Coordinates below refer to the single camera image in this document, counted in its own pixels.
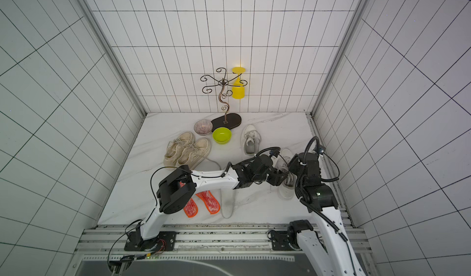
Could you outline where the white insole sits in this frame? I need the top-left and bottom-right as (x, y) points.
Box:
(221, 189), (236, 219)

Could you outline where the white sneaker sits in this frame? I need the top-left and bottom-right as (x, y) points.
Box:
(241, 124), (261, 156)
(274, 148), (296, 200)

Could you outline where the red insole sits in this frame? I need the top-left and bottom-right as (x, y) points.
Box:
(183, 198), (198, 218)
(196, 191), (220, 215)

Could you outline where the yellow plastic goblet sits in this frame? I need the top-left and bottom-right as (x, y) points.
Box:
(232, 67), (246, 100)

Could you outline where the beige lace sneaker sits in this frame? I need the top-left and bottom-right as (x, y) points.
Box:
(163, 131), (195, 166)
(176, 138), (212, 170)

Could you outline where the green plastic bowl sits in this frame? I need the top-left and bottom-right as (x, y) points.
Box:
(212, 127), (232, 145)

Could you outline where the aluminium mounting rail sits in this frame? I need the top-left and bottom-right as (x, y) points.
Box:
(75, 224), (370, 256)

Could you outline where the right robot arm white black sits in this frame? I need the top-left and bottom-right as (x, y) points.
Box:
(267, 137), (366, 276)

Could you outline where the pink glass bowl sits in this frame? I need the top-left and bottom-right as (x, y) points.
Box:
(193, 120), (213, 136)

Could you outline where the ornate metal cup stand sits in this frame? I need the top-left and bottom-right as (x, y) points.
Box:
(200, 67), (248, 132)

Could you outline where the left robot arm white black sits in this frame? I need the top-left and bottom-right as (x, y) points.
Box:
(123, 147), (288, 253)

